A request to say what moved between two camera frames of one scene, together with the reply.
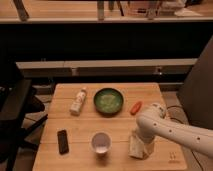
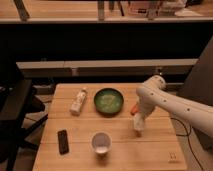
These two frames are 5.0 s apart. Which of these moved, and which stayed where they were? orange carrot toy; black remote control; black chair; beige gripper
Moved: beige gripper
Stayed: orange carrot toy; black chair; black remote control
